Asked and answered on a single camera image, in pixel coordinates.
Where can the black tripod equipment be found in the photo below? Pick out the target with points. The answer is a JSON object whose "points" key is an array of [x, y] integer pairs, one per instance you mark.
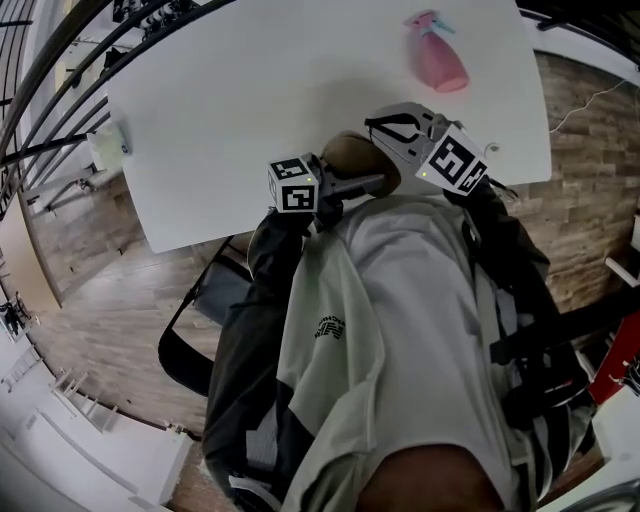
{"points": [[155, 12]]}

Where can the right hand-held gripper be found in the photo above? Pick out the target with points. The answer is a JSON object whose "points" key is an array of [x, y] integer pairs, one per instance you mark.
{"points": [[452, 160]]}

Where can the person's left forearm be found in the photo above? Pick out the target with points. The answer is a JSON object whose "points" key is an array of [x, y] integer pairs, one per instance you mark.
{"points": [[272, 270]]}

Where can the black chair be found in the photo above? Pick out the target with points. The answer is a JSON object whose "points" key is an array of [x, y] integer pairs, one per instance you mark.
{"points": [[180, 360]]}

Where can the pink spray bottle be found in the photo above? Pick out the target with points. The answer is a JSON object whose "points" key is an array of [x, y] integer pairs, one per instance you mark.
{"points": [[440, 60]]}

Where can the beige wooden panel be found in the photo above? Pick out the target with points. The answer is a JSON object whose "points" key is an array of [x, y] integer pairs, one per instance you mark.
{"points": [[30, 265]]}

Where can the white shelf board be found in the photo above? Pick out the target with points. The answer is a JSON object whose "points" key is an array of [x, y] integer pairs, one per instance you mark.
{"points": [[622, 270]]}

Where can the red cabinet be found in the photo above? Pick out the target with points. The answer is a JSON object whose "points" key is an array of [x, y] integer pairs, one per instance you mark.
{"points": [[617, 370]]}

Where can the pale green container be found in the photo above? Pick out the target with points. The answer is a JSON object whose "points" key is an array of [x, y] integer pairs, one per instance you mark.
{"points": [[105, 147]]}

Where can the person's right forearm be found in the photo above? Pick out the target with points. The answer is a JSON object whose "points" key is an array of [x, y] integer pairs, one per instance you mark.
{"points": [[500, 250]]}

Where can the white low cabinet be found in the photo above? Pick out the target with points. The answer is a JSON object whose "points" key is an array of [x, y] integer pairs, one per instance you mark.
{"points": [[90, 465]]}

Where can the person's torso in grey shirt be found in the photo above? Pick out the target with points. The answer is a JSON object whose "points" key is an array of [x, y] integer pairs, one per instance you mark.
{"points": [[400, 300]]}

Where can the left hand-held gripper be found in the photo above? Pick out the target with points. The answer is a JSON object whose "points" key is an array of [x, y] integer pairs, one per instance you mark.
{"points": [[299, 197]]}

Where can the black metal railing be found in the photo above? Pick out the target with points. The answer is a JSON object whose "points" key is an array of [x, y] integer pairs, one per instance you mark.
{"points": [[45, 147]]}

